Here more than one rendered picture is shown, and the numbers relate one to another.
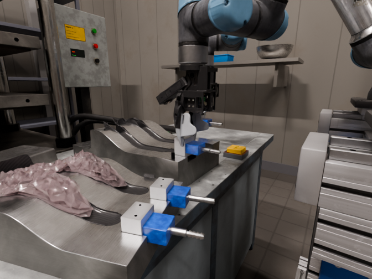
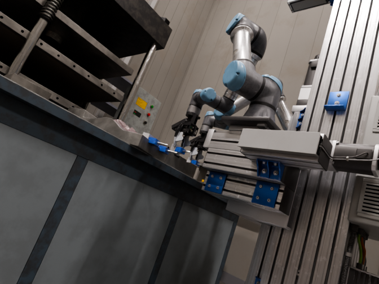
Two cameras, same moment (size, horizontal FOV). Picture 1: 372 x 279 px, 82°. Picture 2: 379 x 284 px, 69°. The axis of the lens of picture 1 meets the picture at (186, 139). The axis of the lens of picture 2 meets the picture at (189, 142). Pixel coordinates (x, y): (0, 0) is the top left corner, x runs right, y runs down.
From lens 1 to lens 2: 105 cm
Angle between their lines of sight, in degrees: 31
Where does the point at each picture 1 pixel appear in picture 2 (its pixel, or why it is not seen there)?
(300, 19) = not seen: hidden behind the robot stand
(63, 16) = (140, 93)
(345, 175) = (216, 135)
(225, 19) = (203, 96)
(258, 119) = not seen: hidden behind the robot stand
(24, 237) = (113, 126)
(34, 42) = (120, 97)
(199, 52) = (195, 109)
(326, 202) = (210, 145)
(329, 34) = not seen: hidden behind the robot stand
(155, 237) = (151, 140)
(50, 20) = (134, 91)
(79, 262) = (127, 134)
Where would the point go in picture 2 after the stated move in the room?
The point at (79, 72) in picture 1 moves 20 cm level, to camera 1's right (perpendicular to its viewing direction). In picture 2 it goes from (132, 123) to (153, 130)
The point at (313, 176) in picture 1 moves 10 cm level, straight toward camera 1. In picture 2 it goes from (209, 137) to (196, 127)
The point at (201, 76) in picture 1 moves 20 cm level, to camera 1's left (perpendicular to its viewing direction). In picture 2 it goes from (193, 118) to (160, 108)
